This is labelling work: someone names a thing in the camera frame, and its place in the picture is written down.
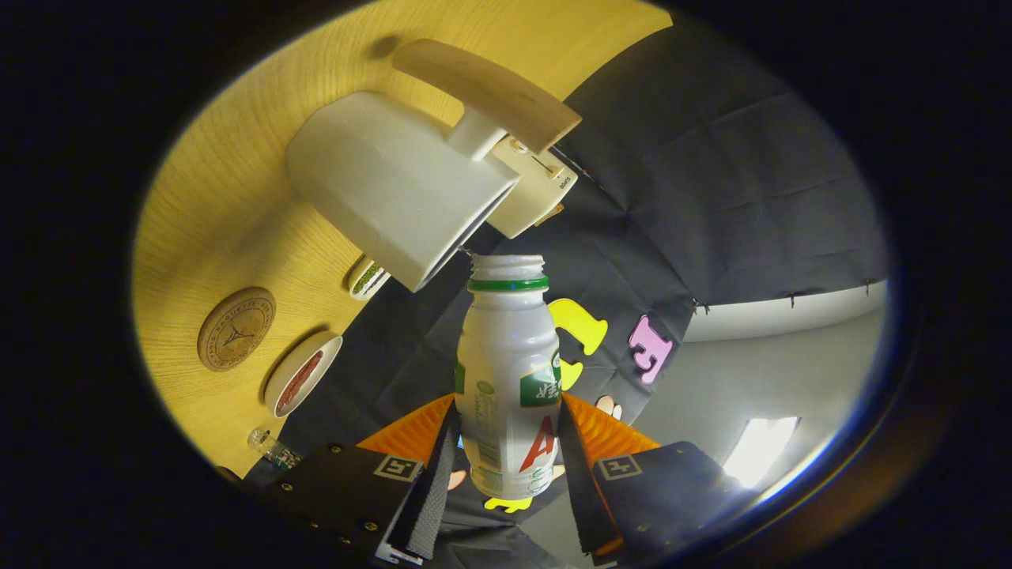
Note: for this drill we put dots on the round wooden coaster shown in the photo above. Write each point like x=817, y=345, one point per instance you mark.
x=236, y=329

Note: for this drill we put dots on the black backdrop cloth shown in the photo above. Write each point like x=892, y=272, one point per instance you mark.
x=711, y=197

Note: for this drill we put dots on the wooden table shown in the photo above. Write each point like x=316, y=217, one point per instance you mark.
x=205, y=237

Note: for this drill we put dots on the white divided dish with beans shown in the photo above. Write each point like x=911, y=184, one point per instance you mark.
x=368, y=278

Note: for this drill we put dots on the white juice bottle green label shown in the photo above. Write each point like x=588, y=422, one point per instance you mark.
x=506, y=356

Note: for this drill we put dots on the white round plate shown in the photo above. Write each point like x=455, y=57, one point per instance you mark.
x=316, y=352

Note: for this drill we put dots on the bread slice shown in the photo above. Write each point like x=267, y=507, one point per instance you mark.
x=549, y=214

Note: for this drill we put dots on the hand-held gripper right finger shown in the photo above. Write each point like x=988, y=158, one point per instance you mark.
x=575, y=490

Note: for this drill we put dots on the white toaster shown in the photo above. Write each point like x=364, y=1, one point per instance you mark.
x=530, y=194

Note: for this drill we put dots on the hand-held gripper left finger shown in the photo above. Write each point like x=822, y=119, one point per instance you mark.
x=431, y=498

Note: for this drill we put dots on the clear plastic water bottle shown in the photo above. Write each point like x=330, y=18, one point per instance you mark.
x=275, y=450

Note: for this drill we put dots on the ceiling light panel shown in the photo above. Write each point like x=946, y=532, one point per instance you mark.
x=759, y=450

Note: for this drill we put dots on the red meat slice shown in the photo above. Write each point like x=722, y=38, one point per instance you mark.
x=300, y=381

